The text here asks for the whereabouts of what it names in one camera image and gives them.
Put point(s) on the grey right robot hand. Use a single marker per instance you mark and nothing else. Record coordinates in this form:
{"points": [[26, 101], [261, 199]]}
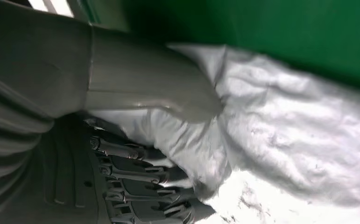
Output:
{"points": [[136, 77]]}

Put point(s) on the green conveyor belt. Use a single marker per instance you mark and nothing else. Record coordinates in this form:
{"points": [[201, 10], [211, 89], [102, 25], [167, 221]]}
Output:
{"points": [[291, 24]]}

